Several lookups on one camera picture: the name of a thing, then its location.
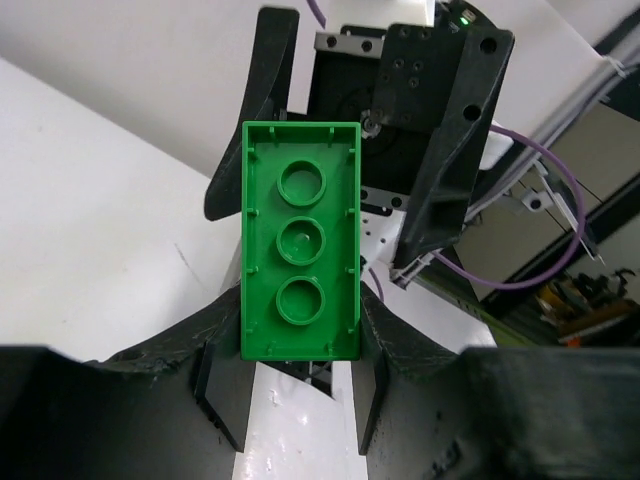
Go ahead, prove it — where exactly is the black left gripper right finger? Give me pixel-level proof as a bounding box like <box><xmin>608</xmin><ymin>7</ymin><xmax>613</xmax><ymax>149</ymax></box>
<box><xmin>351</xmin><ymin>287</ymin><xmax>639</xmax><ymax>479</ymax></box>

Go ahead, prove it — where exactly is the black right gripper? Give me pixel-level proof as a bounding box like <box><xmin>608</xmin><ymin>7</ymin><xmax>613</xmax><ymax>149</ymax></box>
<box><xmin>204</xmin><ymin>6</ymin><xmax>515</xmax><ymax>268</ymax></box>

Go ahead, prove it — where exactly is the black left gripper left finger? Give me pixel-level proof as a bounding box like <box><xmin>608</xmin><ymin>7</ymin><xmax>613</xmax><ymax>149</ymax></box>
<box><xmin>1</xmin><ymin>287</ymin><xmax>250</xmax><ymax>479</ymax></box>

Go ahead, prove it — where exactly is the green lego plate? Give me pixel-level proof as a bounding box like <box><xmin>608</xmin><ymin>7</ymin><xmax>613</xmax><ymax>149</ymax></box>
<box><xmin>241</xmin><ymin>121</ymin><xmax>361</xmax><ymax>362</ymax></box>

